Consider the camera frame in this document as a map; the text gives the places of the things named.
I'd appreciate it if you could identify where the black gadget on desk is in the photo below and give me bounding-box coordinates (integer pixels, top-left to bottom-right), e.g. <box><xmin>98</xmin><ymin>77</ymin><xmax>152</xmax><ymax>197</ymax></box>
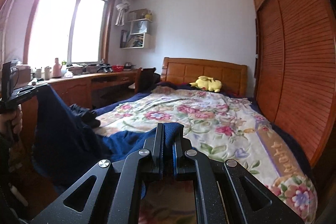
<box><xmin>97</xmin><ymin>64</ymin><xmax>113</xmax><ymax>73</ymax></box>

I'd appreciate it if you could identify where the white cup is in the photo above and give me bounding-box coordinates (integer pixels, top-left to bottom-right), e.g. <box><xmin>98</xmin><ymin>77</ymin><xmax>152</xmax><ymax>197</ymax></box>
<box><xmin>35</xmin><ymin>68</ymin><xmax>42</xmax><ymax>79</ymax></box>

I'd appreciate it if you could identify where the wooden bed headboard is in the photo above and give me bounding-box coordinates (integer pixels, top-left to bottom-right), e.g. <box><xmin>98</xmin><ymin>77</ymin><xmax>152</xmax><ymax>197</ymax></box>
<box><xmin>161</xmin><ymin>57</ymin><xmax>247</xmax><ymax>97</ymax></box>

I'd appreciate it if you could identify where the white wall shelf unit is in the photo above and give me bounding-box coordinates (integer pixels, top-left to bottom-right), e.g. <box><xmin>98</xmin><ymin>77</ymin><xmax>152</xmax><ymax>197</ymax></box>
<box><xmin>120</xmin><ymin>9</ymin><xmax>153</xmax><ymax>49</ymax></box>

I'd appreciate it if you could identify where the tied white curtain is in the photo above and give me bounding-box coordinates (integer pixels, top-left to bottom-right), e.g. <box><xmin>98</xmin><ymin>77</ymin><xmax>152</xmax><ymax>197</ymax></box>
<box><xmin>115</xmin><ymin>0</ymin><xmax>132</xmax><ymax>26</ymax></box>

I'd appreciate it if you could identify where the wooden desk chair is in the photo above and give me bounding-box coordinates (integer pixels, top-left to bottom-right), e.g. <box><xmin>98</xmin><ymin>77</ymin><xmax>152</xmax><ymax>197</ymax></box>
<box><xmin>128</xmin><ymin>68</ymin><xmax>156</xmax><ymax>94</ymax></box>

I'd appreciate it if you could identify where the white mug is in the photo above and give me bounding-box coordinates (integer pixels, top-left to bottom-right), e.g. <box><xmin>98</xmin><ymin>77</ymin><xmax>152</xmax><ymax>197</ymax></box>
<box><xmin>44</xmin><ymin>66</ymin><xmax>51</xmax><ymax>81</ymax></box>

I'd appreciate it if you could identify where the folded black clothes pile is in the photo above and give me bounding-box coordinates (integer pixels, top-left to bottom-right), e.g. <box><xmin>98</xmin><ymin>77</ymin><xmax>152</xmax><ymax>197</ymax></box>
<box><xmin>70</xmin><ymin>104</ymin><xmax>101</xmax><ymax>128</ymax></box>

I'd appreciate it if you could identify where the pink thermos jug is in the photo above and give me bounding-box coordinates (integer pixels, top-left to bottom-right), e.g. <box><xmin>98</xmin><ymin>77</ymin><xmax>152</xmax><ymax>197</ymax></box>
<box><xmin>52</xmin><ymin>57</ymin><xmax>62</xmax><ymax>79</ymax></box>

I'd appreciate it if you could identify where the window with wooden frame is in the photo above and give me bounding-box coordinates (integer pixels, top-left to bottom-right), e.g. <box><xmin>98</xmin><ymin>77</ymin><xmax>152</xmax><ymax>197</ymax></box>
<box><xmin>23</xmin><ymin>0</ymin><xmax>115</xmax><ymax>68</ymax></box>

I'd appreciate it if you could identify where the navy blue blazer jacket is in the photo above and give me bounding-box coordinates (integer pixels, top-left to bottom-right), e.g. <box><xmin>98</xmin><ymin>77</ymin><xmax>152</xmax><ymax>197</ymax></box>
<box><xmin>33</xmin><ymin>85</ymin><xmax>156</xmax><ymax>194</ymax></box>

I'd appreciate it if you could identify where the wooden louvered wardrobe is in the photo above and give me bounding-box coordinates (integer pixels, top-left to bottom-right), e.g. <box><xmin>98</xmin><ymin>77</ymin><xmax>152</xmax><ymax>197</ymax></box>
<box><xmin>254</xmin><ymin>0</ymin><xmax>335</xmax><ymax>165</ymax></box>

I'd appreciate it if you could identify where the cardboard box on desk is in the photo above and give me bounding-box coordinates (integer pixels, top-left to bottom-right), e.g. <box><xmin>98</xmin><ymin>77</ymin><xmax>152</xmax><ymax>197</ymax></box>
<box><xmin>17</xmin><ymin>64</ymin><xmax>31</xmax><ymax>85</ymax></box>

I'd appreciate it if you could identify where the person's left hand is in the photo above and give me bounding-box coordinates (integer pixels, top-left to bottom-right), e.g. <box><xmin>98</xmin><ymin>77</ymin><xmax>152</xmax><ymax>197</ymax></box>
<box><xmin>0</xmin><ymin>105</ymin><xmax>23</xmax><ymax>135</ymax></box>

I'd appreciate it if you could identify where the floral quilt bedspread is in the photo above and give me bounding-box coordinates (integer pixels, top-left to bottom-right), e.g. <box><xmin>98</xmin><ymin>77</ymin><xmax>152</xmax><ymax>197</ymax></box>
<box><xmin>95</xmin><ymin>84</ymin><xmax>318</xmax><ymax>223</ymax></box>

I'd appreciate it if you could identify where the red basket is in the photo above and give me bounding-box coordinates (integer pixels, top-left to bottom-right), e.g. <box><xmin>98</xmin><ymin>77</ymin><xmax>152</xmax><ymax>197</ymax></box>
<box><xmin>112</xmin><ymin>65</ymin><xmax>124</xmax><ymax>72</ymax></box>

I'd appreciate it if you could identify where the long wooden desk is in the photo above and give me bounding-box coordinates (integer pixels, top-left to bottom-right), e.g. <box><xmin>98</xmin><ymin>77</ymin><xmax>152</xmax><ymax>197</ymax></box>
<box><xmin>21</xmin><ymin>69</ymin><xmax>137</xmax><ymax>149</ymax></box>

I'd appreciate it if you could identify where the yellow Pikachu plush toy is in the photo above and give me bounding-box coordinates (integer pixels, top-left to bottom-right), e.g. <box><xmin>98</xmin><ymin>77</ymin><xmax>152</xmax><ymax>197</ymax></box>
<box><xmin>190</xmin><ymin>76</ymin><xmax>222</xmax><ymax>93</ymax></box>

